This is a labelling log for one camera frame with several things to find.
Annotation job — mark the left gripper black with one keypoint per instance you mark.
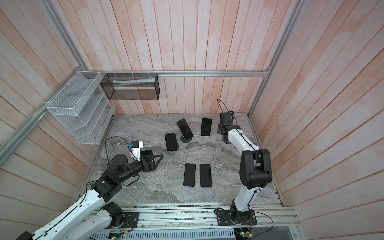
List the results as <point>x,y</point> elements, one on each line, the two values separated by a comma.
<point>152,166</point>

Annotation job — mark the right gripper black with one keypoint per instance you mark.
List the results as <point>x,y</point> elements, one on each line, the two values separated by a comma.
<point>219,128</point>

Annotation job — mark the black phone blue case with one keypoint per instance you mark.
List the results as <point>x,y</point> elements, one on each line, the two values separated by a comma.
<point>171,140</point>

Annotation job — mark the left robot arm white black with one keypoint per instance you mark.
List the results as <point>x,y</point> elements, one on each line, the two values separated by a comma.
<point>94,211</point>

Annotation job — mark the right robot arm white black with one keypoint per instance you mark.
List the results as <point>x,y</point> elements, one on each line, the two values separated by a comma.
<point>255,171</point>

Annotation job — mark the grey stand under tilted phone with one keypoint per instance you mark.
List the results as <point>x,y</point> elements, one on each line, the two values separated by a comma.
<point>186,139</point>

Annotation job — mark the black mesh basket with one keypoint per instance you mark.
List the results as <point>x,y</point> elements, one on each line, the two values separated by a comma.
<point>119,87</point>

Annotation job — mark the white vented electronics box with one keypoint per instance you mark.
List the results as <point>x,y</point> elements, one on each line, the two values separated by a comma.
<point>188,234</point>

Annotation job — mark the green circuit board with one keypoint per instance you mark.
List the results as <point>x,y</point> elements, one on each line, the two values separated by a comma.
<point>244,235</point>

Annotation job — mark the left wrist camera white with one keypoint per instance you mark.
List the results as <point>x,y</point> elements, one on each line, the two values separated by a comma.
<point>135,149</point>

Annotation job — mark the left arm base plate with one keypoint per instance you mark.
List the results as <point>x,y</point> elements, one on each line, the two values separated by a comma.
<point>124,220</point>

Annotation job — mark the aluminium frame rail back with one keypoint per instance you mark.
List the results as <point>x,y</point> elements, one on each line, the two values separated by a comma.
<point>190,73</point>

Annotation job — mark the aluminium frame rail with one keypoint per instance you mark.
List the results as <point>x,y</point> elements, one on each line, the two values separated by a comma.
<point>190,73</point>
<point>19,136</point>

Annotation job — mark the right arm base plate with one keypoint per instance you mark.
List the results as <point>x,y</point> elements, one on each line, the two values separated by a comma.
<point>225,219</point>

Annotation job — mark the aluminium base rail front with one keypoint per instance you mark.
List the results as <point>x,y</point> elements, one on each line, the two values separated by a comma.
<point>202,216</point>

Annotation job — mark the white wire mesh shelf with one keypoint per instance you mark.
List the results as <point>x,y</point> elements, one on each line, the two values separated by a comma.
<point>84,113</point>

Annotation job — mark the aluminium frame post right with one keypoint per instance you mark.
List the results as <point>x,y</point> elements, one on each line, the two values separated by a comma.
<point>278,34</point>

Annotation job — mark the aluminium frame rail left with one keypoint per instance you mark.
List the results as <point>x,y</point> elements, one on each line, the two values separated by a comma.
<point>19,136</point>

